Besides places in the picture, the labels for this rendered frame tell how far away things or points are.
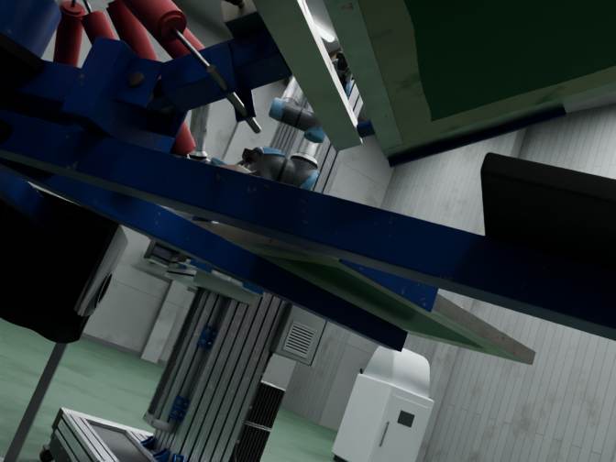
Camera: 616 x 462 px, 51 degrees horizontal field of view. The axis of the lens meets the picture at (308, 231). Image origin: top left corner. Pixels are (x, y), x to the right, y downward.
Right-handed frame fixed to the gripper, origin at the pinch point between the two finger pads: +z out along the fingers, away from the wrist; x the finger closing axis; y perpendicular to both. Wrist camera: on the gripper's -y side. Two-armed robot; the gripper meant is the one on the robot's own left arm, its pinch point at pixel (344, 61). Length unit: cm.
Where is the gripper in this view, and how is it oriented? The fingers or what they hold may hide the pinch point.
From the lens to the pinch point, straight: 211.3
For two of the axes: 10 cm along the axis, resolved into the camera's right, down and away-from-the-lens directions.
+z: 1.3, -1.7, -9.8
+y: -2.2, 9.6, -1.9
